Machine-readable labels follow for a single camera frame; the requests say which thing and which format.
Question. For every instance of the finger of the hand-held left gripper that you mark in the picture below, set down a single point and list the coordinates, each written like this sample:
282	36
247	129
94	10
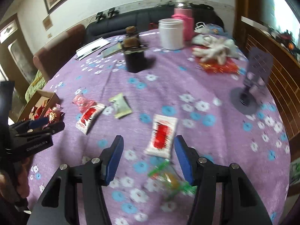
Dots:
56	127
38	122

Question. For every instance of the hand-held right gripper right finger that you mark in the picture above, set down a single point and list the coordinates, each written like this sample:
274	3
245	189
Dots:
184	159

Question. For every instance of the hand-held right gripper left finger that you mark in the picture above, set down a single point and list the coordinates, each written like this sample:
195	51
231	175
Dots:
114	159

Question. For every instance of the pile of red snack packets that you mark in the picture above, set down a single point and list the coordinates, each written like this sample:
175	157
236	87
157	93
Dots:
52	116

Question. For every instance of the cardboard box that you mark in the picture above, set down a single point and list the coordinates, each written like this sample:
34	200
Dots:
37	100

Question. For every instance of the clear green snack packet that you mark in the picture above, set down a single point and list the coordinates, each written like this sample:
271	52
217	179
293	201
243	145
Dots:
173	180

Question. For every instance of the white red snack packet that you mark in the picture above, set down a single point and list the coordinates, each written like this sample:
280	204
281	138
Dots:
90	117
161	134

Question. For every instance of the pink cartoon snack packet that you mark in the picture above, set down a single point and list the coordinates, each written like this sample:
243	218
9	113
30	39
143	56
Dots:
82	102

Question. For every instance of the pale green snack packet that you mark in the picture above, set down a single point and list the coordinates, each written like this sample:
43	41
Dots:
120	106

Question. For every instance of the person's left hand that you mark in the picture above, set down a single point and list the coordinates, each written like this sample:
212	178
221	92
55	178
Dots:
23	180

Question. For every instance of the green patterned cushion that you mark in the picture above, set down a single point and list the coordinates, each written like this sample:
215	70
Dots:
35	84

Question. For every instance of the purple floral tablecloth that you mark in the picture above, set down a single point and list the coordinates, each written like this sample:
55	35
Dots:
164	91

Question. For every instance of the brown upholstered chair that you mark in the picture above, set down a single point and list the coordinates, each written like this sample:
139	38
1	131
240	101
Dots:
56	49

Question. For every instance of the wooden door with glass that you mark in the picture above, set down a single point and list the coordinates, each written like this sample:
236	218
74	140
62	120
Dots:
14	46

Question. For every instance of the black pen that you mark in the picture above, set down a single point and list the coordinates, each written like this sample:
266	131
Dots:
92	49

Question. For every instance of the white paper notebook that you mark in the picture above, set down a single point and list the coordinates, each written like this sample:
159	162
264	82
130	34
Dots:
93	46

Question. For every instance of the smartphone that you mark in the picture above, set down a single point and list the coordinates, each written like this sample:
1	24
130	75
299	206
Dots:
112	51

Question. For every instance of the red foil packet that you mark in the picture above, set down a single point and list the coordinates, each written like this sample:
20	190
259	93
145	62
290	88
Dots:
225	66

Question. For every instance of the dark jar with cork lid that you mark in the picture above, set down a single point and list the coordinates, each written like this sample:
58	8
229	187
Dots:
134	58
130	31

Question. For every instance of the white gloves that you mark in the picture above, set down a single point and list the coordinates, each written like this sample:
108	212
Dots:
215	49

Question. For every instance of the white plastic jar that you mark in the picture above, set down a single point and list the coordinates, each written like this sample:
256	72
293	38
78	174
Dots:
171	35

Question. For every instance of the wooden slatted chair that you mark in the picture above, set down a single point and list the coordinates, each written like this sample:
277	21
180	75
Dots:
281	75

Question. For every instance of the black sofa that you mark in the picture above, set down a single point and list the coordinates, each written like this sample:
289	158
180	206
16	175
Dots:
131	21

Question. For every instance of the white face mask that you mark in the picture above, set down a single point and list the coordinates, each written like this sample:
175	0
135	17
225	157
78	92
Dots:
200	27

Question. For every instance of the blue printed packet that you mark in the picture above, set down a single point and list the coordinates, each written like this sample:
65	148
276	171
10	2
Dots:
214	30

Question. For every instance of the pink thermos bottle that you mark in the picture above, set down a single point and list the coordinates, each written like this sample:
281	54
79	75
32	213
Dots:
187	23

